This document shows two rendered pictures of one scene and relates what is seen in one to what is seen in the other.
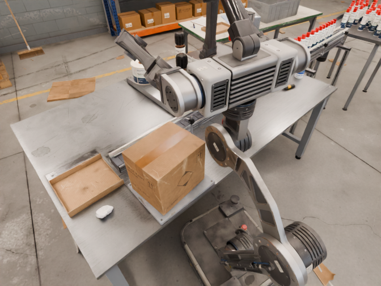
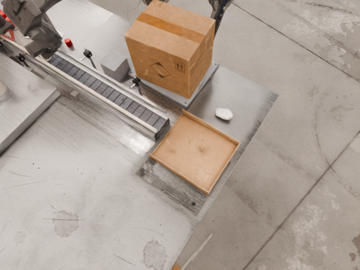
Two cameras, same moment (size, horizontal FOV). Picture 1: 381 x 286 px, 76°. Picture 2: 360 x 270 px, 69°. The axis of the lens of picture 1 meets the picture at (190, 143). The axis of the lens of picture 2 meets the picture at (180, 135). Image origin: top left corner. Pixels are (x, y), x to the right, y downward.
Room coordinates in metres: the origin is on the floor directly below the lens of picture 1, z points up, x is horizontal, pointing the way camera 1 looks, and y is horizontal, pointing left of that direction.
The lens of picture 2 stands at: (0.94, 0.96, 1.90)
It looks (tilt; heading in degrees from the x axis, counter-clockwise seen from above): 65 degrees down; 261
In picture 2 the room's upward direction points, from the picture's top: 6 degrees counter-clockwise
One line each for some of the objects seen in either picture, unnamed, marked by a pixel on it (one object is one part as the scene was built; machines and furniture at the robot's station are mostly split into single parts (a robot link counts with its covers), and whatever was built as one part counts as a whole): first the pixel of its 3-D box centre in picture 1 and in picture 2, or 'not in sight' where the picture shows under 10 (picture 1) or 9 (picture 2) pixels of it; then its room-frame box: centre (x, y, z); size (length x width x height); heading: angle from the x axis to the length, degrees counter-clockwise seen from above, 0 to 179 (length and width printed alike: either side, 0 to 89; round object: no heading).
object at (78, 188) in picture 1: (86, 182); (194, 149); (0.81, 0.56, 0.85); 0.30 x 0.26 x 0.04; 131
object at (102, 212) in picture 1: (104, 211); (223, 113); (0.63, 0.42, 0.85); 0.08 x 0.07 x 0.04; 102
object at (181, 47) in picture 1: (180, 50); not in sight; (2.03, 0.07, 1.04); 0.09 x 0.09 x 0.29
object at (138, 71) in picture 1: (144, 70); not in sight; (1.85, 0.36, 0.95); 0.20 x 0.20 x 0.14
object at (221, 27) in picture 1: (217, 28); not in sight; (3.14, -0.37, 0.82); 0.34 x 0.24 x 0.03; 125
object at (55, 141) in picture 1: (186, 106); (30, 93); (1.53, 0.03, 0.82); 2.10 x 1.31 x 0.02; 131
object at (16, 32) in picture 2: not in sight; (22, 35); (1.47, -0.19, 0.98); 0.05 x 0.05 x 0.20
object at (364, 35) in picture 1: (350, 60); not in sight; (2.93, -2.05, 0.46); 0.73 x 0.62 x 0.93; 131
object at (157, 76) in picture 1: (167, 81); not in sight; (0.79, 0.08, 1.45); 0.09 x 0.08 x 0.12; 119
